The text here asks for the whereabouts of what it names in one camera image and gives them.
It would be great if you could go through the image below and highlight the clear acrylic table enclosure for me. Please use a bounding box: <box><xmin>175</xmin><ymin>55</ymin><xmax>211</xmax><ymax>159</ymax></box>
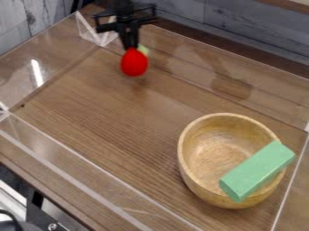
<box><xmin>0</xmin><ymin>14</ymin><xmax>309</xmax><ymax>231</ymax></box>

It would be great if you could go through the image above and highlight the red plush strawberry toy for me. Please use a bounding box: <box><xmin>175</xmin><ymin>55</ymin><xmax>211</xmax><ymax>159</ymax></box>
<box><xmin>120</xmin><ymin>45</ymin><xmax>150</xmax><ymax>78</ymax></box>

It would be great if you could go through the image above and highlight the black metal table frame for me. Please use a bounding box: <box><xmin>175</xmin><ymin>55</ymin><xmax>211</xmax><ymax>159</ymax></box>
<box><xmin>24</xmin><ymin>186</ymin><xmax>71</xmax><ymax>231</ymax></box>

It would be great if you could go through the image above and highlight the green rectangular block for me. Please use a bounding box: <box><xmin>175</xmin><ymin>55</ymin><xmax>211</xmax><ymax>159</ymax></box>
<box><xmin>218</xmin><ymin>141</ymin><xmax>296</xmax><ymax>202</ymax></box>

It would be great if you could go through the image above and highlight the wooden bowl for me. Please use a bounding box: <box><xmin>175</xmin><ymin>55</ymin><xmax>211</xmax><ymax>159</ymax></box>
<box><xmin>178</xmin><ymin>113</ymin><xmax>286</xmax><ymax>209</ymax></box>

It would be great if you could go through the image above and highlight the black cable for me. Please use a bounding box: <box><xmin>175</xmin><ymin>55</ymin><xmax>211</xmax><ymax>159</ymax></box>
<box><xmin>0</xmin><ymin>208</ymin><xmax>21</xmax><ymax>231</ymax></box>

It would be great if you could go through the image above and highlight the clear acrylic corner bracket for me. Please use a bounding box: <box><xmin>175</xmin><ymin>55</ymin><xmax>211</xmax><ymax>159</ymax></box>
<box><xmin>75</xmin><ymin>12</ymin><xmax>118</xmax><ymax>47</ymax></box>

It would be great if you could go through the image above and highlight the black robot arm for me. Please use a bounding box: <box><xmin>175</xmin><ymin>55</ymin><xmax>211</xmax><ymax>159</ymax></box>
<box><xmin>92</xmin><ymin>0</ymin><xmax>157</xmax><ymax>50</ymax></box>

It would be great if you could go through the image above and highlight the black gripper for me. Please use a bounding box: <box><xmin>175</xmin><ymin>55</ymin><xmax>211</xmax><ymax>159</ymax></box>
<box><xmin>92</xmin><ymin>3</ymin><xmax>157</xmax><ymax>50</ymax></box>

